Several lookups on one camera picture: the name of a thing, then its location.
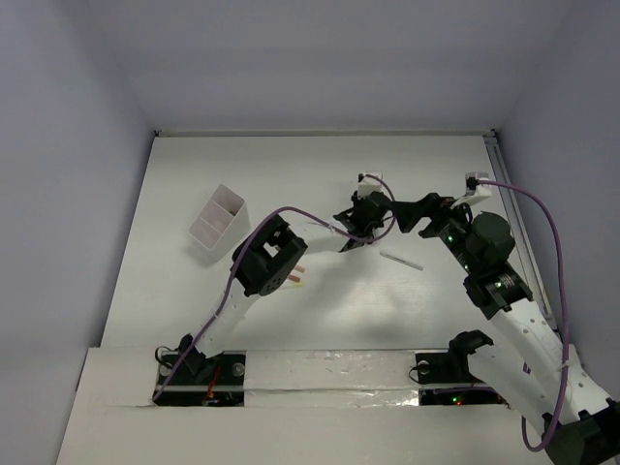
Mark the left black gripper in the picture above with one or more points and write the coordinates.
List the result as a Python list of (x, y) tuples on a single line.
[(361, 221)]

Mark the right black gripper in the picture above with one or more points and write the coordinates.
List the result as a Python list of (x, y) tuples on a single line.
[(436, 206)]

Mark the white compartment organizer box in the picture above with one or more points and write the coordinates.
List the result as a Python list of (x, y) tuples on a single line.
[(221, 224)]

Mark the white pencil yellow tip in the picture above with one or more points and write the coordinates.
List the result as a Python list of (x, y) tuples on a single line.
[(293, 286)]

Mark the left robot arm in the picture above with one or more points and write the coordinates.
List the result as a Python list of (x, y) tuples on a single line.
[(264, 260)]

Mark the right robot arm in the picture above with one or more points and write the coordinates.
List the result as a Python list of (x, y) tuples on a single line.
[(576, 420)]

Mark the white marker pen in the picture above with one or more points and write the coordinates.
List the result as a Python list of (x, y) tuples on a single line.
[(401, 260)]

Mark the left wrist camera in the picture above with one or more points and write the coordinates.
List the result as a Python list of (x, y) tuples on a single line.
[(369, 182)]

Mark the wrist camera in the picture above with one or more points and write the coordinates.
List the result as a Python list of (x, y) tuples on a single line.
[(476, 191), (369, 182)]

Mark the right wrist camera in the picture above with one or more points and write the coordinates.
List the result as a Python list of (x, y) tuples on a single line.
[(476, 191)]

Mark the aluminium rail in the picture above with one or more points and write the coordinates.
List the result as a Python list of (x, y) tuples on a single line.
[(524, 250)]

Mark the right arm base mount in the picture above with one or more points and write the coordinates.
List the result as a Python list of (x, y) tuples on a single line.
[(444, 378)]

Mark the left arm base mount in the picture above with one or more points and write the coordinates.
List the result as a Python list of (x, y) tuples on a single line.
[(199, 381)]

